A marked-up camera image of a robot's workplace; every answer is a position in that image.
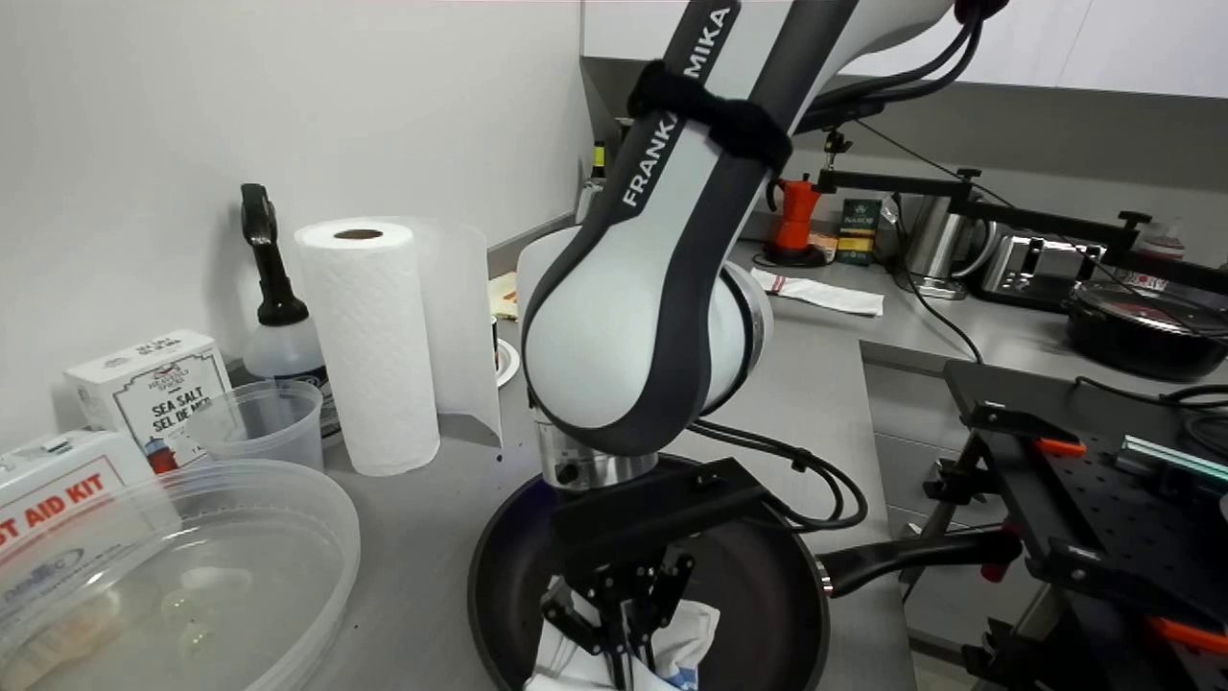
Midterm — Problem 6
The orange handled clamp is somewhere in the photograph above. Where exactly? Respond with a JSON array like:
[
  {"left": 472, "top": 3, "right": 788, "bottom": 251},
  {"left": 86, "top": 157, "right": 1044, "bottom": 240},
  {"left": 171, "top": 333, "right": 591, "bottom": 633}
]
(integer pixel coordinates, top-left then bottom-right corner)
[
  {"left": 1148, "top": 615, "right": 1228, "bottom": 659},
  {"left": 1033, "top": 436, "right": 1095, "bottom": 465}
]

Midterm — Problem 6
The silver toaster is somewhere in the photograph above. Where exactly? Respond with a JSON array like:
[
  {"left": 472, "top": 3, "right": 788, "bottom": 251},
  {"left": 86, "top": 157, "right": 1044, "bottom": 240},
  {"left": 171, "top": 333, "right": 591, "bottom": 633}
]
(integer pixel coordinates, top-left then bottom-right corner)
[{"left": 978, "top": 228, "right": 1108, "bottom": 313}]

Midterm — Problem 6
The silver kettle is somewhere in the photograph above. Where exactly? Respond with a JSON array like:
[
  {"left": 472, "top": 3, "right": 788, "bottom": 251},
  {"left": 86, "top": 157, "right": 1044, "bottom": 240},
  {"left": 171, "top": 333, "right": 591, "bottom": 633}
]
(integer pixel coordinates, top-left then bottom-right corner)
[{"left": 903, "top": 191, "right": 1001, "bottom": 293}]

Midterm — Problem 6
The black frying pan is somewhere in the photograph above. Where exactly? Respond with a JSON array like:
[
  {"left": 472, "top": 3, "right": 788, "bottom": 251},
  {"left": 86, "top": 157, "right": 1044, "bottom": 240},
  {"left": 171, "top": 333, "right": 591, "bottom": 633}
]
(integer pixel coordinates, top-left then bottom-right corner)
[{"left": 465, "top": 452, "right": 1028, "bottom": 691}]

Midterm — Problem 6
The white sea salt box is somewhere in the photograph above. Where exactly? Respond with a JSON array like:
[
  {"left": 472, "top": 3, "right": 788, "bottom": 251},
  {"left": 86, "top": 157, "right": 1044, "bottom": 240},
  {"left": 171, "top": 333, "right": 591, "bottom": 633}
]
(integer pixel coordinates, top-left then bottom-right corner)
[{"left": 64, "top": 328, "right": 245, "bottom": 476}]

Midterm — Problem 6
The green yellow box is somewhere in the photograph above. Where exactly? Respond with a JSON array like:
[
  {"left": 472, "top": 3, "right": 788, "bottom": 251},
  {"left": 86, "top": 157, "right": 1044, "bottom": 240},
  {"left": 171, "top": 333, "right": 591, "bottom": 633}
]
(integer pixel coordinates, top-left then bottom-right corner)
[{"left": 838, "top": 195, "right": 898, "bottom": 264}]

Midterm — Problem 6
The large clear plastic bowl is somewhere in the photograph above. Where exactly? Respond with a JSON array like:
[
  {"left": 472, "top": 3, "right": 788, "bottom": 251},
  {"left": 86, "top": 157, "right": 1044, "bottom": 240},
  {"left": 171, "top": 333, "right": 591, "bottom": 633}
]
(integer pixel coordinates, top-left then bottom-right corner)
[{"left": 0, "top": 459, "right": 364, "bottom": 691}]

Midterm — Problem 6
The black camera cable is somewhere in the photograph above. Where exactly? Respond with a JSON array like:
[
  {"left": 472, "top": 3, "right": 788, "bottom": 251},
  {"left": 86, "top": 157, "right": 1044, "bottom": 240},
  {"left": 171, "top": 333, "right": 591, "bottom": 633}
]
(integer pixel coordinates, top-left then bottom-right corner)
[{"left": 855, "top": 118, "right": 992, "bottom": 368}]

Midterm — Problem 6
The white paper towel roll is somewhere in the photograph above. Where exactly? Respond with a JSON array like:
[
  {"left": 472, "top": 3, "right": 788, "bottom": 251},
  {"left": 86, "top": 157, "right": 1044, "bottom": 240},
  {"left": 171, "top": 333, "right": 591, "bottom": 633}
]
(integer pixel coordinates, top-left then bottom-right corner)
[{"left": 292, "top": 217, "right": 508, "bottom": 480}]

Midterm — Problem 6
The small clear plastic container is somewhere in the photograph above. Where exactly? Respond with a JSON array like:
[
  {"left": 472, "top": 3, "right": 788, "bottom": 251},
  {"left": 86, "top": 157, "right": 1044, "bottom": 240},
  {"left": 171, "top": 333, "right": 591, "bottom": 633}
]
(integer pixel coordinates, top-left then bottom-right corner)
[{"left": 187, "top": 378, "right": 325, "bottom": 473}]

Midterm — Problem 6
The spray bottle with black trigger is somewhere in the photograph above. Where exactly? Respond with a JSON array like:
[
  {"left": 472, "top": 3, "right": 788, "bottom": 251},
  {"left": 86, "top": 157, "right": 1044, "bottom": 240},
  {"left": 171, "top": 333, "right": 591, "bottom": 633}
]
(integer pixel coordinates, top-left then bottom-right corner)
[{"left": 240, "top": 180, "right": 325, "bottom": 379}]

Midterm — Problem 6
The red kettle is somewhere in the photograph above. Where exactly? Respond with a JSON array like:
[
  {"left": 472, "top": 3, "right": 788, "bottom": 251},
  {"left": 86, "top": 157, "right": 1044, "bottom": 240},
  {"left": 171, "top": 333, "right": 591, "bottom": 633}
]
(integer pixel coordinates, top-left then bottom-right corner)
[{"left": 764, "top": 173, "right": 831, "bottom": 269}]

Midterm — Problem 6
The folded white cloth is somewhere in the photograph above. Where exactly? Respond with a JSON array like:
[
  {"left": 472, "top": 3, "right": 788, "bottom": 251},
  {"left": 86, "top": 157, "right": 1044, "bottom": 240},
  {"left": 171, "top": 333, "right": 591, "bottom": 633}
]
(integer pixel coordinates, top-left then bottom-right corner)
[{"left": 745, "top": 264, "right": 889, "bottom": 324}]

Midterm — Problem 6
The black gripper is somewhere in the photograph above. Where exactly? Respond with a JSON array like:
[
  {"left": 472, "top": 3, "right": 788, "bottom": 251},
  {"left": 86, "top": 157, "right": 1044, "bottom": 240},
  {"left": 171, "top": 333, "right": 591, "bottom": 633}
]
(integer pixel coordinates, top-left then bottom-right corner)
[{"left": 543, "top": 473, "right": 706, "bottom": 691}]

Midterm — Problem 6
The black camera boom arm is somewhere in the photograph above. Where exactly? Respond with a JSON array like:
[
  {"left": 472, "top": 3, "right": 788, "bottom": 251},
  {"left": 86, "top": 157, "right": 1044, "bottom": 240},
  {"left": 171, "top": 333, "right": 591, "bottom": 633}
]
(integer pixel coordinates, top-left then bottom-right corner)
[{"left": 817, "top": 167, "right": 1228, "bottom": 293}]

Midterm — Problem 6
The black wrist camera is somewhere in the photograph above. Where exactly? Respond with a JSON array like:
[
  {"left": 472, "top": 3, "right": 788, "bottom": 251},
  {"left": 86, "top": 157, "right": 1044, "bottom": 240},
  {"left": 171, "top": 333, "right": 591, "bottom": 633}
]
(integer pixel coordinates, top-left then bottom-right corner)
[{"left": 664, "top": 459, "right": 777, "bottom": 542}]

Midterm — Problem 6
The black breadboard cart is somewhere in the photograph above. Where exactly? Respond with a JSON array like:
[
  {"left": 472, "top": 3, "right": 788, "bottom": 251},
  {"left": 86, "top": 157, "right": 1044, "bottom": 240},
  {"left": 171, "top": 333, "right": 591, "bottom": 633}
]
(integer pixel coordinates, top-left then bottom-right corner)
[{"left": 898, "top": 363, "right": 1228, "bottom": 691}]

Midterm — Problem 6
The white cabinet door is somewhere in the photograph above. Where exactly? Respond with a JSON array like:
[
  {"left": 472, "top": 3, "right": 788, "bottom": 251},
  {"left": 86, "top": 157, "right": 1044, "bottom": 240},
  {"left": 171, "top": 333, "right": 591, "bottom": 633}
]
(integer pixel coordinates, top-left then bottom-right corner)
[
  {"left": 579, "top": 0, "right": 695, "bottom": 64},
  {"left": 880, "top": 0, "right": 1228, "bottom": 103}
]

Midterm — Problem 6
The white first aid kit box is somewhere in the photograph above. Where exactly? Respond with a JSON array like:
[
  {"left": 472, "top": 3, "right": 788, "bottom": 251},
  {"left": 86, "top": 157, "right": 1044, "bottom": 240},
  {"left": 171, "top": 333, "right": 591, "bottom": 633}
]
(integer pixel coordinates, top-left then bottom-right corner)
[{"left": 0, "top": 428, "right": 185, "bottom": 620}]

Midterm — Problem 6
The black round hot plate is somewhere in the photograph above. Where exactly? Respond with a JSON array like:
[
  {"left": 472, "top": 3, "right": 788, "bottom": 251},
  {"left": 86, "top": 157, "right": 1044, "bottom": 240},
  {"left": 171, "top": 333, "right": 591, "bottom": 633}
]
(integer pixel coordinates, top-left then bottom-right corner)
[{"left": 1065, "top": 274, "right": 1228, "bottom": 386}]

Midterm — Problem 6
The white cloth with blue stripes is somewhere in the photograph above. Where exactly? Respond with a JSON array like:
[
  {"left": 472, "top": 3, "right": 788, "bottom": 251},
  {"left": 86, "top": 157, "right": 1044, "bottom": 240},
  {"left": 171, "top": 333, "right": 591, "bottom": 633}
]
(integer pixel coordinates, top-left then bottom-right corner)
[{"left": 521, "top": 572, "right": 721, "bottom": 691}]

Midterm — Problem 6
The white round tray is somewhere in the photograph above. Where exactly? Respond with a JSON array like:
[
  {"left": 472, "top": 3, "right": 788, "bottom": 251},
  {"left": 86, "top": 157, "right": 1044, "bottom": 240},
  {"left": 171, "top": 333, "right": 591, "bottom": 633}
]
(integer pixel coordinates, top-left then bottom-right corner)
[{"left": 488, "top": 333, "right": 521, "bottom": 391}]

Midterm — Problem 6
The small clear bottle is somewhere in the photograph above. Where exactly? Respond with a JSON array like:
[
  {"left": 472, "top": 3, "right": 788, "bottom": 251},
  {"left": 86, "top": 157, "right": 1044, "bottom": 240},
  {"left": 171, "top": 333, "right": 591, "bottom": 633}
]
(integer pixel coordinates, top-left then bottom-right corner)
[{"left": 577, "top": 143, "right": 628, "bottom": 240}]

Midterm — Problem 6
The green lit device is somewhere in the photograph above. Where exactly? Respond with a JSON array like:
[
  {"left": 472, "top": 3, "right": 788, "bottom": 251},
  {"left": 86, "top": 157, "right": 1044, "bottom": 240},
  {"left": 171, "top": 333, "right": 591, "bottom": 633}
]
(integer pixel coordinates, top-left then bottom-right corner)
[{"left": 1121, "top": 429, "right": 1228, "bottom": 488}]

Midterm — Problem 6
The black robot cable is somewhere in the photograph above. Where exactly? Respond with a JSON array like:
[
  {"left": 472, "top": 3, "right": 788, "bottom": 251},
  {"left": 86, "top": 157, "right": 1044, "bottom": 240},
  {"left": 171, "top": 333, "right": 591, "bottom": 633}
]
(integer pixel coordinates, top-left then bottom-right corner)
[{"left": 695, "top": 0, "right": 1015, "bottom": 535}]

